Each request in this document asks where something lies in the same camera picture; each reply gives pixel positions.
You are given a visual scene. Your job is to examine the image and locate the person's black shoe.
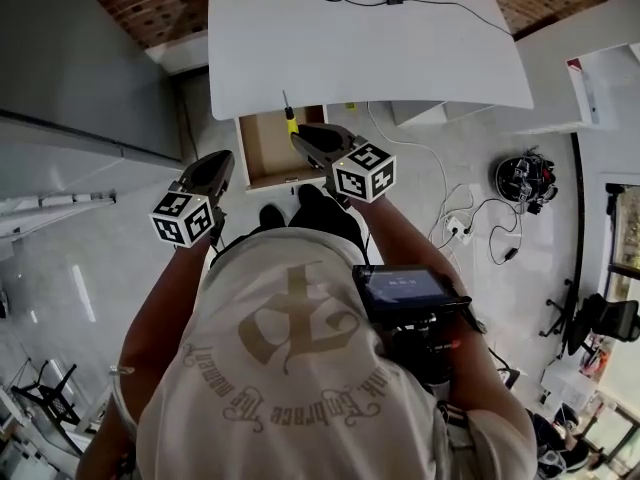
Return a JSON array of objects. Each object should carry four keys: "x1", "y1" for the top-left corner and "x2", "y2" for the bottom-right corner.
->
[
  {"x1": 297, "y1": 183, "x2": 329, "y2": 209},
  {"x1": 258, "y1": 204, "x2": 288, "y2": 229}
]

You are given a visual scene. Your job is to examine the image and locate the person's left forearm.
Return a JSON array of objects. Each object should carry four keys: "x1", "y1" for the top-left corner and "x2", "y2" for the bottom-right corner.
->
[{"x1": 117, "y1": 240, "x2": 216, "y2": 369}]

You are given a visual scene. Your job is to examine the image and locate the person's right forearm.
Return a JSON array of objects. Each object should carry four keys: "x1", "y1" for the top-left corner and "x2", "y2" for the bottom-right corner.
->
[{"x1": 349, "y1": 195, "x2": 496, "y2": 399}]

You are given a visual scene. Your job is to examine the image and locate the black helmet with wires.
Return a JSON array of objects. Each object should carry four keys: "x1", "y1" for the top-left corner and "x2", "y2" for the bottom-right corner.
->
[{"x1": 494, "y1": 146, "x2": 557, "y2": 217}]

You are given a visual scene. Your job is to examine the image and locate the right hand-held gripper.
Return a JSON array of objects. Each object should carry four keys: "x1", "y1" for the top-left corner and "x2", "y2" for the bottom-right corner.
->
[{"x1": 288, "y1": 122, "x2": 398, "y2": 209}]

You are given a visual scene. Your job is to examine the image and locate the person's right black shoe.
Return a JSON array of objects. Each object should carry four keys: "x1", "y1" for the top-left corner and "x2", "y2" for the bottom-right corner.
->
[{"x1": 297, "y1": 183, "x2": 329, "y2": 209}]

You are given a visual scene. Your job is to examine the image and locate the person's white t-shirt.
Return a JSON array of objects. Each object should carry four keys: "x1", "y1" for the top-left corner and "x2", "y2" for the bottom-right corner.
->
[{"x1": 134, "y1": 227, "x2": 451, "y2": 480}]

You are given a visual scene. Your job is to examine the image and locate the white drawer wooden inside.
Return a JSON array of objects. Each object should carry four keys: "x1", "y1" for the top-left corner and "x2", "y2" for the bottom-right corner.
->
[{"x1": 234, "y1": 105, "x2": 330, "y2": 194}]

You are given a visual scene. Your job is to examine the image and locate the black legged white stool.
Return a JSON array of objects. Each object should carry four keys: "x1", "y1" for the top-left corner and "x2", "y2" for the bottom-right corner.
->
[{"x1": 10, "y1": 360, "x2": 81, "y2": 457}]

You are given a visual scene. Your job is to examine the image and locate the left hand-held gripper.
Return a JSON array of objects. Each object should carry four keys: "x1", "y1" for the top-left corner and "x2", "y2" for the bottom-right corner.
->
[{"x1": 148, "y1": 149, "x2": 236, "y2": 249}]

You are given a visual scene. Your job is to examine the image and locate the white desk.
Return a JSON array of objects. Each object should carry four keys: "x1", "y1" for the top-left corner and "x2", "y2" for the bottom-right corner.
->
[{"x1": 207, "y1": 0, "x2": 535, "y2": 122}]

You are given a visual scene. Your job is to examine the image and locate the person's left black shoe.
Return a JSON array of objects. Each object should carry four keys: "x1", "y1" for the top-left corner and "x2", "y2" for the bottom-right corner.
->
[{"x1": 258, "y1": 204, "x2": 288, "y2": 229}]

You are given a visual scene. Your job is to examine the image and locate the black lamp cable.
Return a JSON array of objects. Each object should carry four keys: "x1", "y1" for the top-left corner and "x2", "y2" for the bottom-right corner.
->
[{"x1": 342, "y1": 0, "x2": 516, "y2": 37}]

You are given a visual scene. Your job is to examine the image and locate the black office chair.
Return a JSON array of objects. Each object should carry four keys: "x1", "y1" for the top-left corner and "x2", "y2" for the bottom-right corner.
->
[{"x1": 539, "y1": 278, "x2": 640, "y2": 359}]

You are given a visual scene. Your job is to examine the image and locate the white power strip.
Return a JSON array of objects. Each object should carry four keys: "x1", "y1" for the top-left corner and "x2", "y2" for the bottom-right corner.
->
[{"x1": 444, "y1": 215, "x2": 474, "y2": 244}]

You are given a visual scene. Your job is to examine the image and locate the white harness strap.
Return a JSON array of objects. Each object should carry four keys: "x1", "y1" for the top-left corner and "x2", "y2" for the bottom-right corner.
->
[
  {"x1": 438, "y1": 401, "x2": 476, "y2": 449},
  {"x1": 109, "y1": 365, "x2": 139, "y2": 437}
]

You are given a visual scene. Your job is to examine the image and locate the yellow handle screwdriver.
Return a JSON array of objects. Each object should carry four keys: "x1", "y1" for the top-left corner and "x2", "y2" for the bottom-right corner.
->
[{"x1": 281, "y1": 89, "x2": 301, "y2": 137}]

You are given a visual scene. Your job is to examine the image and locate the white shelf cabinet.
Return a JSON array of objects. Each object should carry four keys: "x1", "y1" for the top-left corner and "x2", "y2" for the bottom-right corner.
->
[{"x1": 519, "y1": 41, "x2": 640, "y2": 135}]

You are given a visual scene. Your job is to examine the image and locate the person's black shorts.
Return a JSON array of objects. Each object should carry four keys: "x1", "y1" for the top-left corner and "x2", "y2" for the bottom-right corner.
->
[{"x1": 214, "y1": 183, "x2": 369, "y2": 269}]

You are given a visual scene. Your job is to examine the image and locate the white floor cable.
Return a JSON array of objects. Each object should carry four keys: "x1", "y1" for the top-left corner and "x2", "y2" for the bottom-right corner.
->
[{"x1": 367, "y1": 101, "x2": 476, "y2": 269}]

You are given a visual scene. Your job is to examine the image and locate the grey two-door refrigerator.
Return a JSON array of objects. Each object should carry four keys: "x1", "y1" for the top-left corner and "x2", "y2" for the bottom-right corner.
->
[{"x1": 0, "y1": 0, "x2": 185, "y2": 242}]

